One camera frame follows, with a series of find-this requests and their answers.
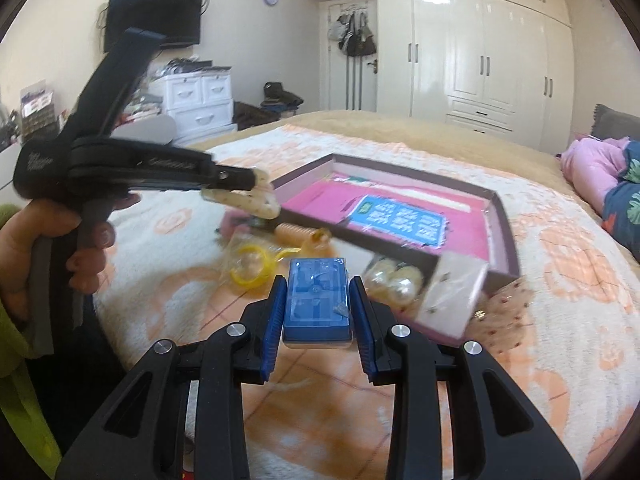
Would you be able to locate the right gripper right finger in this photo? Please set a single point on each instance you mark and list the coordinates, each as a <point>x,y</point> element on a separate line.
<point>496,431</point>

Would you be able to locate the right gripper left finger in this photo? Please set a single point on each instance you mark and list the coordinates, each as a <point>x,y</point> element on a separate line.
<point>139,432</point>

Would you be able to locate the blue jewelry box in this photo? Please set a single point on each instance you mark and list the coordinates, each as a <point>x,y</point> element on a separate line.
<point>317,308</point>

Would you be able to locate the white card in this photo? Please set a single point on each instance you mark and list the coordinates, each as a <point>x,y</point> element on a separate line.
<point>451,296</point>

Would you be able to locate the dotted mesh scrunchie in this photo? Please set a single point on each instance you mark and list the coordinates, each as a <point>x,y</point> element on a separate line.
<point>498,321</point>

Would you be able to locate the cream hair claw clip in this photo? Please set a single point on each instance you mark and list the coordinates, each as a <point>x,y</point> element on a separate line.
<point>259,200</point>

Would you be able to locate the left hand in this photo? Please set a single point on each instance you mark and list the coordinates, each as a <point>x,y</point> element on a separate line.
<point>48,219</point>

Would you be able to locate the grey chair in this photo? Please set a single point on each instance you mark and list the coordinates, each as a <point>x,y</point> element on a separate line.
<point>159,129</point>

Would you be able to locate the white drawer cabinet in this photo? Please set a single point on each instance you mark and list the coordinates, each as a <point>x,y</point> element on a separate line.
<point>200,103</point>

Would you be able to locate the pink book with blue label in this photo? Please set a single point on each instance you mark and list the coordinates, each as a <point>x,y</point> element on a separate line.
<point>432,219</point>

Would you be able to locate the shallow cardboard box tray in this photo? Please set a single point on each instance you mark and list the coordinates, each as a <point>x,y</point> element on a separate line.
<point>504,266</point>

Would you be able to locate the dark brown clothes heap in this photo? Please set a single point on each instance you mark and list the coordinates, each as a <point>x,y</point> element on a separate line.
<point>248,116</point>

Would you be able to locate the dark clothes pile on stool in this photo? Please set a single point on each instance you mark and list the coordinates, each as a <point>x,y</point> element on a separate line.
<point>279,101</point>

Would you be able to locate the tan bed cover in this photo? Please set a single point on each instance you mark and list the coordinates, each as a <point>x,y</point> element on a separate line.
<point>429,137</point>

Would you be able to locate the blue floral padded garment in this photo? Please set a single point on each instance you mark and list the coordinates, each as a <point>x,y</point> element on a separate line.
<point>621,212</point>

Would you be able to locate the pink padded garment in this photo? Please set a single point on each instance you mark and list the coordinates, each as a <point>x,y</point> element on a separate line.
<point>592,166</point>

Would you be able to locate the grey pillow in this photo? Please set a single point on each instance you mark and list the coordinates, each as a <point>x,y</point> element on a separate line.
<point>609,123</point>

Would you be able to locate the white wardrobe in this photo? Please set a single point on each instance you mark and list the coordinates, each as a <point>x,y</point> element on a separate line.
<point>498,67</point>

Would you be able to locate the wall mounted black television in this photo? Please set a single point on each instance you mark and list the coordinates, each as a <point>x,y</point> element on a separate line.
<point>179,21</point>

